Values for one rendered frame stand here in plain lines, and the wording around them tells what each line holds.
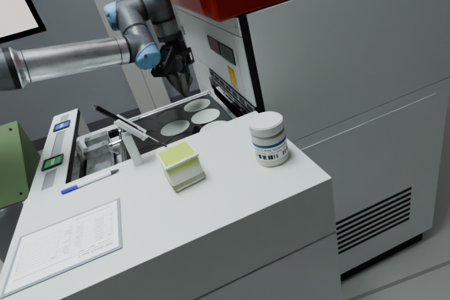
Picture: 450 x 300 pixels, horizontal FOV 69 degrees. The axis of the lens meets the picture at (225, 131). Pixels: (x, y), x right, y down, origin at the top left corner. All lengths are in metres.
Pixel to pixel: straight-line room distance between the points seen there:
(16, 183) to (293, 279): 0.92
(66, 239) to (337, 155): 0.82
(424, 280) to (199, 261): 1.23
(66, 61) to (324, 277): 0.79
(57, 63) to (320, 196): 0.67
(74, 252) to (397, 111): 1.02
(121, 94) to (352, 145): 2.68
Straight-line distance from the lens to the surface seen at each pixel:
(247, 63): 0.85
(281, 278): 0.76
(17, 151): 1.31
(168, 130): 1.09
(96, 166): 1.10
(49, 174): 1.01
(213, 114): 1.09
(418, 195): 1.55
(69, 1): 3.32
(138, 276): 0.62
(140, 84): 3.14
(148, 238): 0.63
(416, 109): 1.28
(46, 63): 0.88
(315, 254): 0.76
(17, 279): 0.72
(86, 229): 0.72
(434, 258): 1.78
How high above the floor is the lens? 1.38
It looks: 30 degrees down
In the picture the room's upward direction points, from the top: 15 degrees counter-clockwise
